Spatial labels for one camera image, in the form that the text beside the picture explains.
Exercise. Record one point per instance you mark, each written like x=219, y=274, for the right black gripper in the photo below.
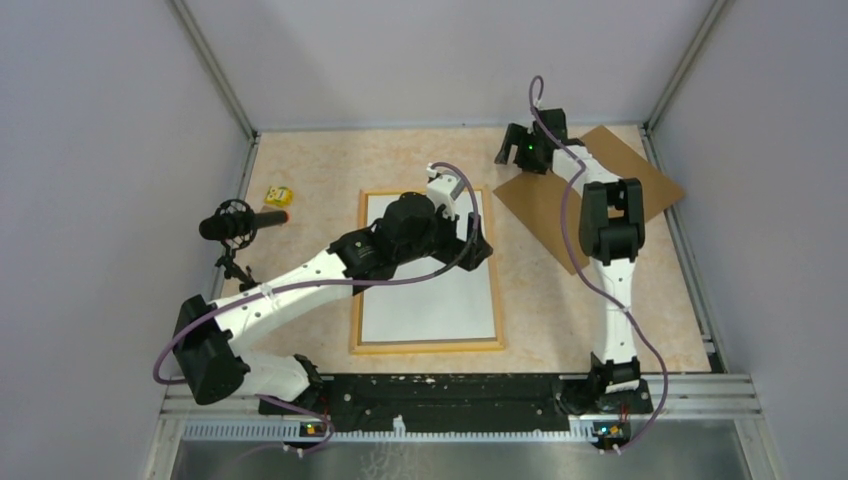
x=516, y=136

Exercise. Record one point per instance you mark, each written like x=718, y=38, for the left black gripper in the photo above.
x=454, y=244

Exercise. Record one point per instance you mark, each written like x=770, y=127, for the printed building photo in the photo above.
x=458, y=306

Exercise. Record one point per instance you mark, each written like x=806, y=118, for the brown backing board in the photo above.
x=536, y=199

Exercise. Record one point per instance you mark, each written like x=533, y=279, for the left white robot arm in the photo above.
x=212, y=340

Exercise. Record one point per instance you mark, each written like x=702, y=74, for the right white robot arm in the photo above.
x=611, y=232

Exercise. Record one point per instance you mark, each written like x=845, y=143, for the small yellow toy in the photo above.
x=279, y=196

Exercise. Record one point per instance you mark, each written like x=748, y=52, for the black microphone on stand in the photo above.
x=234, y=224

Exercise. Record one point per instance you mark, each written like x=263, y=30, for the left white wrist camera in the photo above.
x=443, y=189

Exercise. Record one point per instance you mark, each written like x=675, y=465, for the wooden picture frame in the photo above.
x=470, y=346

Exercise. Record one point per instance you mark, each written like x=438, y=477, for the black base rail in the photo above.
x=466, y=403

